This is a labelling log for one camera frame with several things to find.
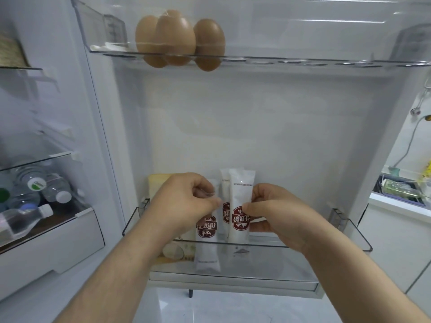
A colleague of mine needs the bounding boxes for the person's left hand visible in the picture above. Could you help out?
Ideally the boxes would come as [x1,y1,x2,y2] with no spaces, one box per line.
[148,172,223,240]

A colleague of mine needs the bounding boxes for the person's right hand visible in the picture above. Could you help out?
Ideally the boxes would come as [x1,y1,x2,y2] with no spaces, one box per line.
[241,183,316,256]

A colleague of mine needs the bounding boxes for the white red-label milk packet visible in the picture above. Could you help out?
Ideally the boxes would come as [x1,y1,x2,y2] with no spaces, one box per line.
[220,168,233,240]
[228,168,257,266]
[195,178,222,275]

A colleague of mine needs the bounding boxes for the person's right forearm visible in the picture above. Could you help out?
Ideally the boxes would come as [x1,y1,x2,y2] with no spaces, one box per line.
[284,229,431,323]

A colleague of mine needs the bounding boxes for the person's left forearm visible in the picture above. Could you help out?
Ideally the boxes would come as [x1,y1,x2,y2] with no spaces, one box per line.
[62,212,189,323]

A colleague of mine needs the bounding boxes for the clear door shelf bin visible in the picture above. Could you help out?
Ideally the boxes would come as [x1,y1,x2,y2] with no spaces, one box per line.
[121,198,374,292]

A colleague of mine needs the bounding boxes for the yellow food packet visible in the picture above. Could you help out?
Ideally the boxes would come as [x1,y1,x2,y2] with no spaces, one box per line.
[147,174,176,201]

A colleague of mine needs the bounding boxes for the white fridge door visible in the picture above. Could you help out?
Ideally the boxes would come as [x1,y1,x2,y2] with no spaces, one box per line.
[69,0,431,300]

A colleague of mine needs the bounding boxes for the dark sink basin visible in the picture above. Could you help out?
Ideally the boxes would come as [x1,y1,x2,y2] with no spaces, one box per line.
[372,174,427,208]

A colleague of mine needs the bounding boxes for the white kitchen cabinet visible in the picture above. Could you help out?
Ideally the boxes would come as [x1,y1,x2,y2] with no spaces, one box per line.
[356,192,431,297]

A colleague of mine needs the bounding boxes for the green item in sink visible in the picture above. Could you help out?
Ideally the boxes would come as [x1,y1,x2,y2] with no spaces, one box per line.
[381,179,422,199]

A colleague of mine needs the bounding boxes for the clear water bottle white cap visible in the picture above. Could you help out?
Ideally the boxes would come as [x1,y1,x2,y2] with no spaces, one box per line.
[43,174,73,204]

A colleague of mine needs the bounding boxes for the white fridge drawer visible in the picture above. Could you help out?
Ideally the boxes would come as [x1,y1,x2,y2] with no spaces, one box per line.
[0,208,106,301]

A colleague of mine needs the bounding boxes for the yellow object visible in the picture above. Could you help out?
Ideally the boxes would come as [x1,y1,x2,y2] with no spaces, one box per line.
[418,159,431,200]

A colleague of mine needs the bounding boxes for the clear bottle green-white cap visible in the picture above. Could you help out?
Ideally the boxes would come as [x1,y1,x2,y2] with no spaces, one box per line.
[12,164,49,201]

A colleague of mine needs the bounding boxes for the clear water bottle blue cap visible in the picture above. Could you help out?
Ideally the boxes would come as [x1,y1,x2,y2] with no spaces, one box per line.
[16,198,39,214]

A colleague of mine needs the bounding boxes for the clear egg door shelf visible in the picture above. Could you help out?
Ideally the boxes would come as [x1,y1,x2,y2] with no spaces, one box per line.
[70,0,431,68]

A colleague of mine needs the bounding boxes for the glass fridge shelf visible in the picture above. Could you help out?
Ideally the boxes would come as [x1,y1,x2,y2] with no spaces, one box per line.
[0,65,44,72]
[0,151,73,172]

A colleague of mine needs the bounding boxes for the large clear bottle white cap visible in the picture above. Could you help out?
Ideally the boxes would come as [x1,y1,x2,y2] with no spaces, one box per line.
[0,204,54,241]

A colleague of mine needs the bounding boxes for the metal faucet head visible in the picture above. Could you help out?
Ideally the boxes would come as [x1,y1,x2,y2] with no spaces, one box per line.
[409,90,431,122]

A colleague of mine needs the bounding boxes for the beige woven item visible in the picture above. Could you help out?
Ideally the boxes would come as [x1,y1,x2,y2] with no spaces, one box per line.
[0,33,30,68]

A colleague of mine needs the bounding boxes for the grey flexible faucet hose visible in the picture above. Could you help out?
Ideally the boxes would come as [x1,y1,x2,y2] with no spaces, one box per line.
[393,116,426,169]

